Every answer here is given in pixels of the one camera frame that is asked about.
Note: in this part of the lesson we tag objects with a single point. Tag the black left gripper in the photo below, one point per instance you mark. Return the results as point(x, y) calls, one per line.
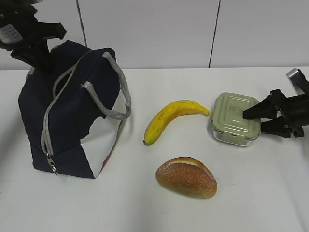
point(25, 36)

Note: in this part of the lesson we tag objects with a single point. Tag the navy and white lunch bag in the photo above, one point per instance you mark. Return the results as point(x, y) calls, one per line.
point(73, 115)

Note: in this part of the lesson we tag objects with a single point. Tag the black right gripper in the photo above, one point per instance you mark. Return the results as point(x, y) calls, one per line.
point(294, 114)

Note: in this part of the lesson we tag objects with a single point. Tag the brown bread roll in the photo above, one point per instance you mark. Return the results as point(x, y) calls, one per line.
point(187, 176)

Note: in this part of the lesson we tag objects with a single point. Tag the yellow banana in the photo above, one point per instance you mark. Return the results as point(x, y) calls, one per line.
point(167, 114)

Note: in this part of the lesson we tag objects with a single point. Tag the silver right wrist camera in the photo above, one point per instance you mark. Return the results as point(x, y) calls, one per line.
point(298, 81)

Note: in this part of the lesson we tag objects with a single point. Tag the green lid glass food container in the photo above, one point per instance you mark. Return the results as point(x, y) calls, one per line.
point(227, 123)

